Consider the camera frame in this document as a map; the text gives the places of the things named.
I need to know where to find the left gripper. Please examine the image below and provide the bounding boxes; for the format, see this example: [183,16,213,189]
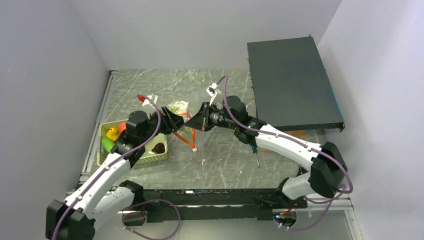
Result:
[139,105,188,144]

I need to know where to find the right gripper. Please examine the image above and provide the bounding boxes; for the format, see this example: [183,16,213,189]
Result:
[185,102,238,132]

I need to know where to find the clear zip top bag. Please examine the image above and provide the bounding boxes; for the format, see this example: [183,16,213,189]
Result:
[167,94,213,152]

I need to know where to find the green toy cucumber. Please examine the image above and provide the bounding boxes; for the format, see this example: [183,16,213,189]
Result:
[100,135,115,154]

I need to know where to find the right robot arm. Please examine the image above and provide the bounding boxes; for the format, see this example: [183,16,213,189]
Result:
[185,95,348,208]

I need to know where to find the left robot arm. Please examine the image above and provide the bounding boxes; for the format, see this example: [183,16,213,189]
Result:
[45,107,185,240]

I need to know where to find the dark red toy fruit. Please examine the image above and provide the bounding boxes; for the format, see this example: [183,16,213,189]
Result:
[151,142,166,154]

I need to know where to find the green plastic basket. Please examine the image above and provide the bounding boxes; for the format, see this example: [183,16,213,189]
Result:
[96,119,168,167]

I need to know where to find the red toy tomato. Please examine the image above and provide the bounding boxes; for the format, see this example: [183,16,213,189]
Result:
[118,121,127,133]

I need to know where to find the yellow toy fruit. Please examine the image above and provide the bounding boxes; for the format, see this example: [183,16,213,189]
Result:
[105,127,120,142]

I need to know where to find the dark green metal case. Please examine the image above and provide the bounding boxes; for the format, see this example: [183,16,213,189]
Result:
[247,35,345,132]

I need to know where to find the black pliers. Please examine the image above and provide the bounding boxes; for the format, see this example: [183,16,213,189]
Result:
[294,167,311,184]

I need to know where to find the wooden board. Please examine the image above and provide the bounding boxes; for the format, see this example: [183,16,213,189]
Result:
[255,128,322,155]

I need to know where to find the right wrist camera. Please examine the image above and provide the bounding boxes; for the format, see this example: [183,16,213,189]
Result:
[206,82,222,105]

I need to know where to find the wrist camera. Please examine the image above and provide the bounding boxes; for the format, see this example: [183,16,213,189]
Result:
[137,93,158,108]
[206,82,222,105]

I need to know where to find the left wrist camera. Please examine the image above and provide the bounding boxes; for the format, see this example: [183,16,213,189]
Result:
[137,93,158,108]

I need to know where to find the green handled screwdriver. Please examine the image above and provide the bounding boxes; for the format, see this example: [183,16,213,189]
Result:
[251,145,261,168]

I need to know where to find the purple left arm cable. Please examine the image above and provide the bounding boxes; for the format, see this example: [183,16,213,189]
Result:
[51,94,181,240]

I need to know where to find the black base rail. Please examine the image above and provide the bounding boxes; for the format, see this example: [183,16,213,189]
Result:
[124,188,308,223]

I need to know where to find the aluminium frame rail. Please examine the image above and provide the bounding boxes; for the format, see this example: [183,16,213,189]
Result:
[75,70,119,189]

